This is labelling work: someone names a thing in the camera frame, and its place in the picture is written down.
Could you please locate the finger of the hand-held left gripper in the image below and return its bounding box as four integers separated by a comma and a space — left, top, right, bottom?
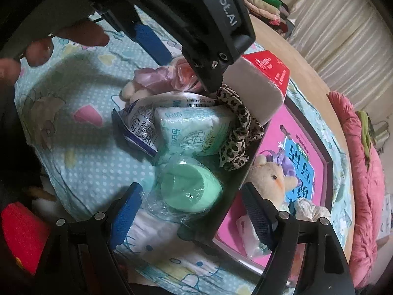
182, 50, 230, 93
118, 0, 173, 66

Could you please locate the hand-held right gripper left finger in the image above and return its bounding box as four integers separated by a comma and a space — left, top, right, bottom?
37, 182, 145, 295

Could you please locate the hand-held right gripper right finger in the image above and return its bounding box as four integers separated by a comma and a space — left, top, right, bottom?
241, 182, 357, 295

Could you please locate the clear plastic packet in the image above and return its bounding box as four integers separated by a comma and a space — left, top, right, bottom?
236, 215, 271, 259

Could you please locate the pink sponge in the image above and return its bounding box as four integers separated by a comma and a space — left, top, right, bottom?
170, 57, 206, 94

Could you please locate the small beige plush bear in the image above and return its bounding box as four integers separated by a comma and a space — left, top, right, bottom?
246, 155, 300, 212

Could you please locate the red tissue pack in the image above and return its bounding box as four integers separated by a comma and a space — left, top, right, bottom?
223, 50, 291, 123

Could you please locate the leopard print scrunchie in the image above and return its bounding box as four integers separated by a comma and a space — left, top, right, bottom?
215, 84, 265, 172

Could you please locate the beige floral scrunchie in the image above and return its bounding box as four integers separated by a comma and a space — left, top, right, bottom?
293, 198, 332, 222

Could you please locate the green white tissue packet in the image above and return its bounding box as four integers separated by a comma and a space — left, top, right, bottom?
154, 106, 237, 166

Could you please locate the purple hair accessory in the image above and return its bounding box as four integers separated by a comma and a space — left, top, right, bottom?
266, 149, 300, 179

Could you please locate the green makeup sponge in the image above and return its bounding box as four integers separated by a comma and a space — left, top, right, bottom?
155, 154, 223, 214

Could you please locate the blue white sachet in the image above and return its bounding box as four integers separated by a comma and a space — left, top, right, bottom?
112, 94, 215, 157

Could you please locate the person's left hand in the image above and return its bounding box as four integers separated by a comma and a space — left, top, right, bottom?
0, 21, 110, 83

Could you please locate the stack of folded clothes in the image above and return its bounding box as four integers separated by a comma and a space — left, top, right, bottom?
242, 0, 297, 39

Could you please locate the light blue printed blanket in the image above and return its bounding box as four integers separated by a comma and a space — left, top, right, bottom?
12, 6, 353, 295

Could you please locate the pink book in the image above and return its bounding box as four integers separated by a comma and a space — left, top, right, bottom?
215, 106, 327, 268

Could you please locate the tan round bed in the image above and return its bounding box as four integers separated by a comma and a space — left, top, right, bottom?
246, 21, 357, 252

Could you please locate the person's red clothing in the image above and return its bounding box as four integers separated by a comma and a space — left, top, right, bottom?
0, 201, 53, 277

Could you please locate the pink quilt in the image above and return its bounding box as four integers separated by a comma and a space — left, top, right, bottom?
327, 90, 387, 289

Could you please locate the white curtain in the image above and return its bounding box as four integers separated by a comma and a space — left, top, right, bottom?
287, 0, 393, 108

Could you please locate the green cloth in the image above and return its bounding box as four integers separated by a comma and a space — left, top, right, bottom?
356, 110, 390, 157

